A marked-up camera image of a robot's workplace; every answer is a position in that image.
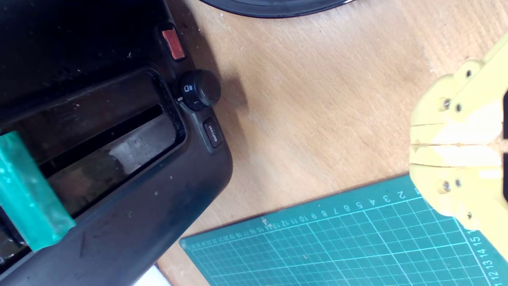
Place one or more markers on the green taped toaster lever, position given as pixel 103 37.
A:
pixel 27 190

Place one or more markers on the black two-slot toaster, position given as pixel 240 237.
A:
pixel 127 234

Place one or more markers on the green cutting mat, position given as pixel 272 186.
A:
pixel 337 250

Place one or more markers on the black plate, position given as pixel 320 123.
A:
pixel 274 8

